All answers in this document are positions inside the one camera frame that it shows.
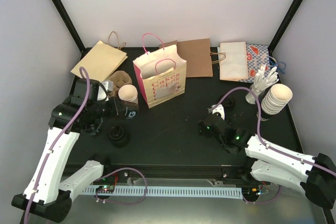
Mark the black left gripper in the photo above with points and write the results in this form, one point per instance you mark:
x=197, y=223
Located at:
x=115, y=110

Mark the white perforated front rail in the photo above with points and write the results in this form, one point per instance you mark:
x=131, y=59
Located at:
x=164, y=191

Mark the white plastic cutlery bunch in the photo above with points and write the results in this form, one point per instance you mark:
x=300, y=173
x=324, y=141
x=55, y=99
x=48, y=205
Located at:
x=261, y=83

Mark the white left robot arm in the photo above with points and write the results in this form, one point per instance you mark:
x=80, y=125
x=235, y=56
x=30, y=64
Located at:
x=47, y=195

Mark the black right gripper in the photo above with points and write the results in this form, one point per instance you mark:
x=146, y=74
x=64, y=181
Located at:
x=201, y=125

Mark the white paper bag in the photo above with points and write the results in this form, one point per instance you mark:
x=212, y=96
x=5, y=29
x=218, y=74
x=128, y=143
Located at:
x=232, y=61

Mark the white paper coffee cup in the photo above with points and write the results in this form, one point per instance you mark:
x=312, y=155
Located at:
x=128, y=98

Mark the red blue patterned bag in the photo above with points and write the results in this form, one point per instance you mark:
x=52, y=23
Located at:
x=258, y=55

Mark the tan paper bag with handles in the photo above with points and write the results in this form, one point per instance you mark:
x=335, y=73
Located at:
x=102, y=60

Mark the stack of paper cups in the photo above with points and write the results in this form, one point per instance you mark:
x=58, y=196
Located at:
x=276, y=99

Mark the brown pulp cup carrier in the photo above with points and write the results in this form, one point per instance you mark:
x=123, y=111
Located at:
x=119, y=79

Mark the cake print paper bag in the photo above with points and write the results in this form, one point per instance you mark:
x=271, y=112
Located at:
x=161, y=74

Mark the black cup lid stack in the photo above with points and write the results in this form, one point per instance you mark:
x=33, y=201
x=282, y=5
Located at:
x=229, y=103

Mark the stack of black lids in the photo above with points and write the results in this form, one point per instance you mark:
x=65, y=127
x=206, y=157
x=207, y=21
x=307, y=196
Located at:
x=118, y=136

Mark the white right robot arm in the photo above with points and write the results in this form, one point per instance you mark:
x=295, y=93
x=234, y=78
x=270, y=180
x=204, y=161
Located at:
x=314, y=177

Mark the brown kraft paper bag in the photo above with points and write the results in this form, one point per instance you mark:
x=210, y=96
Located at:
x=197, y=54

